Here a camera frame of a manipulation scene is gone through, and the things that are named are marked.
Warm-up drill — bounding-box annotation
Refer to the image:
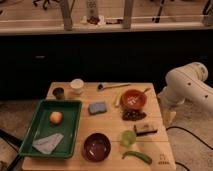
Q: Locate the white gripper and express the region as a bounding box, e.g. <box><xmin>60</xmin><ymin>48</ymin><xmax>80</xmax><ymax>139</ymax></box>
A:
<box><xmin>161</xmin><ymin>104</ymin><xmax>176</xmax><ymax>127</ymax></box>

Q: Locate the blue sponge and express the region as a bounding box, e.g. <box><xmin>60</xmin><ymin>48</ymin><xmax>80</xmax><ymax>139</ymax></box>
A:
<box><xmin>88</xmin><ymin>102</ymin><xmax>107</xmax><ymax>115</ymax></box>

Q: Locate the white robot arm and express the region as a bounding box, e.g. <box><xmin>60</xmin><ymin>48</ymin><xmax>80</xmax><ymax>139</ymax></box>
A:
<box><xmin>157</xmin><ymin>62</ymin><xmax>213</xmax><ymax>126</ymax></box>

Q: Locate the brown cake slice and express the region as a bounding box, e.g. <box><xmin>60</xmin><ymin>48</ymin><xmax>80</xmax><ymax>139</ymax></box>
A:
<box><xmin>133</xmin><ymin>123</ymin><xmax>158</xmax><ymax>136</ymax></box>

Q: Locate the orange bowl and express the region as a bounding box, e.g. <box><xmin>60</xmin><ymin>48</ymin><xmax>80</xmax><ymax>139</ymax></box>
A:
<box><xmin>120</xmin><ymin>89</ymin><xmax>147</xmax><ymax>110</ymax></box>

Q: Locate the dark grape bunch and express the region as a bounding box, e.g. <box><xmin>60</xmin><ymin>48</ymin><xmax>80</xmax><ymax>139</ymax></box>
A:
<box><xmin>122</xmin><ymin>110</ymin><xmax>146</xmax><ymax>121</ymax></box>

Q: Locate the green cup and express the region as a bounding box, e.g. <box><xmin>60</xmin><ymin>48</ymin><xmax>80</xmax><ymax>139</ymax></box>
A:
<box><xmin>120</xmin><ymin>130</ymin><xmax>136</xmax><ymax>147</ymax></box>

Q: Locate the green pepper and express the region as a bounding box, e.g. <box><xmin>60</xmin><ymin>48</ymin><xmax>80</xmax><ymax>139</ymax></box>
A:
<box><xmin>122</xmin><ymin>151</ymin><xmax>152</xmax><ymax>165</ymax></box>

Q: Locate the pale stick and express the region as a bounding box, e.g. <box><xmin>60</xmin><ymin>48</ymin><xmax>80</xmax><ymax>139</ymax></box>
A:
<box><xmin>115</xmin><ymin>93</ymin><xmax>121</xmax><ymax>107</ymax></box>

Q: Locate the dark red bowl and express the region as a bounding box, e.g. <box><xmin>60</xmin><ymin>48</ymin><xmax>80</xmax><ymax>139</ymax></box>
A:
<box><xmin>82</xmin><ymin>133</ymin><xmax>111</xmax><ymax>162</ymax></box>

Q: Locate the white cup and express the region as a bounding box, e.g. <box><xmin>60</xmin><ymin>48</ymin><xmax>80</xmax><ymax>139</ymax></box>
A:
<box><xmin>70</xmin><ymin>79</ymin><xmax>84</xmax><ymax>94</ymax></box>

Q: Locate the small dark cup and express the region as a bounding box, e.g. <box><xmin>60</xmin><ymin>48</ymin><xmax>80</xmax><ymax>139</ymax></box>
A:
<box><xmin>52</xmin><ymin>87</ymin><xmax>65</xmax><ymax>100</ymax></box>

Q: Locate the orange fruit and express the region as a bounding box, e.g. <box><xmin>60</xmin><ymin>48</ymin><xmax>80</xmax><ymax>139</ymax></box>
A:
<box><xmin>49</xmin><ymin>111</ymin><xmax>63</xmax><ymax>125</ymax></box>

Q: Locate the grey folded cloth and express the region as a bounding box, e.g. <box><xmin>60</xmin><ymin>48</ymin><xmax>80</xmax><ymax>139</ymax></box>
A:
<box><xmin>32</xmin><ymin>133</ymin><xmax>64</xmax><ymax>154</ymax></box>

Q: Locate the green plastic tray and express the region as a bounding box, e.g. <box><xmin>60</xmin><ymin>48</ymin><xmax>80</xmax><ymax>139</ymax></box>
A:
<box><xmin>19</xmin><ymin>100</ymin><xmax>82</xmax><ymax>158</ymax></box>

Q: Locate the black cable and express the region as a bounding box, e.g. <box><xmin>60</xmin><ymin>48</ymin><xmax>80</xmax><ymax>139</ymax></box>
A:
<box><xmin>166</xmin><ymin>125</ymin><xmax>213</xmax><ymax>171</ymax></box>

